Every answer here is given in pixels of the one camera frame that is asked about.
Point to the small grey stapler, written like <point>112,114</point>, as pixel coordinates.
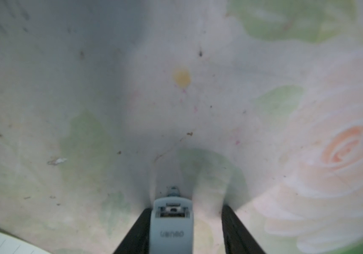
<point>172,224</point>

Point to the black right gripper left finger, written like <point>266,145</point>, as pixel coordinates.
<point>136,240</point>

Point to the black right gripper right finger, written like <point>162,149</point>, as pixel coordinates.
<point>237,239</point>

